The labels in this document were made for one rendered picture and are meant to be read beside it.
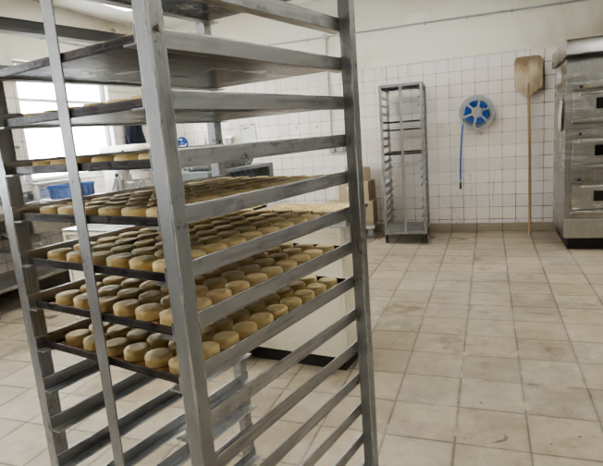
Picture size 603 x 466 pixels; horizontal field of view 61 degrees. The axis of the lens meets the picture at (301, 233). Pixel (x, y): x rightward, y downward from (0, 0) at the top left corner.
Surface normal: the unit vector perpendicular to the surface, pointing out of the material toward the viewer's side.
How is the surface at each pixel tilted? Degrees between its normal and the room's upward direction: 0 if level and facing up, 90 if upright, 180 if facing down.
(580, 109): 90
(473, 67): 90
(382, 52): 90
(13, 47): 90
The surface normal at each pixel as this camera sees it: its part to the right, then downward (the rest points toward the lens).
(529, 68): -0.32, 0.06
